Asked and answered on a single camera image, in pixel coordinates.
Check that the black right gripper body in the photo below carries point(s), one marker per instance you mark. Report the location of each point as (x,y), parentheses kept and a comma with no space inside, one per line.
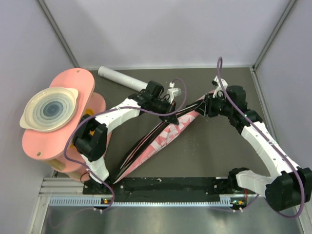
(215,106)

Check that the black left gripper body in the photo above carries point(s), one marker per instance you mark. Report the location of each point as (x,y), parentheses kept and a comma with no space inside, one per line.
(161,107)

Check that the pink racket cover bag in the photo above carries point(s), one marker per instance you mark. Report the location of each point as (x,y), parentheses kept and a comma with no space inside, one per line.
(151,143)

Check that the white shuttlecock tube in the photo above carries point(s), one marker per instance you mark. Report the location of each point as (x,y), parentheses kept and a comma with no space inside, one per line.
(122,79)

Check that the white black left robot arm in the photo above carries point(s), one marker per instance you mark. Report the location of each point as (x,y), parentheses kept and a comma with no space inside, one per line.
(90,139)

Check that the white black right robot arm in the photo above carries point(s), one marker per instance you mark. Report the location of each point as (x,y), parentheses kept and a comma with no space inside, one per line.
(288,184)

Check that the yellow plastic plate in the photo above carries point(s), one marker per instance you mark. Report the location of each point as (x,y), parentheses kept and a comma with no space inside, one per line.
(89,112)

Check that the white blue ceramic dish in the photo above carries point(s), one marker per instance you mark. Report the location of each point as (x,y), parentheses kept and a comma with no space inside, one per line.
(50,109)

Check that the pink wooden shelf stand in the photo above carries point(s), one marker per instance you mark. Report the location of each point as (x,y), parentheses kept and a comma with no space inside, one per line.
(50,147)

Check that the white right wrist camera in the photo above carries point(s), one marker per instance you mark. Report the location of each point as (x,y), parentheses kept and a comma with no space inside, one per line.
(220,86)

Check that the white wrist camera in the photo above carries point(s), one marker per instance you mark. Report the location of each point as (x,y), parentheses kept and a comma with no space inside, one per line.
(220,86)
(173,92)

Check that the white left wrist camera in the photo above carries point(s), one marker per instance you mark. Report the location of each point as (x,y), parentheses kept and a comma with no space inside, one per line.
(173,92)

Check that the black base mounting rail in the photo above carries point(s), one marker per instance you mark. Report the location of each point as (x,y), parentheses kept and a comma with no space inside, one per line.
(174,189)

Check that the aluminium frame rail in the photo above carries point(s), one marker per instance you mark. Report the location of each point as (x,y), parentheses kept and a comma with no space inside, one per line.
(208,147)

